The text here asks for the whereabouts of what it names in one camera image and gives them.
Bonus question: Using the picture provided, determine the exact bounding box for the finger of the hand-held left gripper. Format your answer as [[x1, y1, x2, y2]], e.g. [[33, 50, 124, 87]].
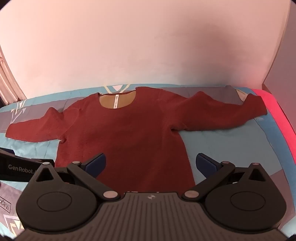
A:
[[31, 158, 56, 168]]

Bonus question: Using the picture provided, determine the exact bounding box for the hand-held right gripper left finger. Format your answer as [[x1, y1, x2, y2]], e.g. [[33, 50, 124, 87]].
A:
[[29, 152, 121, 200]]

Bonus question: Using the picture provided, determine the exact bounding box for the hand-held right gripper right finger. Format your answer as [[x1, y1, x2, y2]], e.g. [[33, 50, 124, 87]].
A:
[[182, 152, 269, 201]]

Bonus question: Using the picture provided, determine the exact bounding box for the dark red sweater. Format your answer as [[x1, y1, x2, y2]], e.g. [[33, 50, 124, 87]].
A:
[[6, 86, 268, 193]]

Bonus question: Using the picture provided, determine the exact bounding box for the blue grey patterned bedsheet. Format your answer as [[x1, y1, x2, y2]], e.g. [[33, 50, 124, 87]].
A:
[[0, 83, 296, 239]]

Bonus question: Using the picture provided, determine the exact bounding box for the pale moulded door frame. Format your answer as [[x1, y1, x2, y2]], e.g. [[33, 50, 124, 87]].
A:
[[0, 44, 26, 106]]

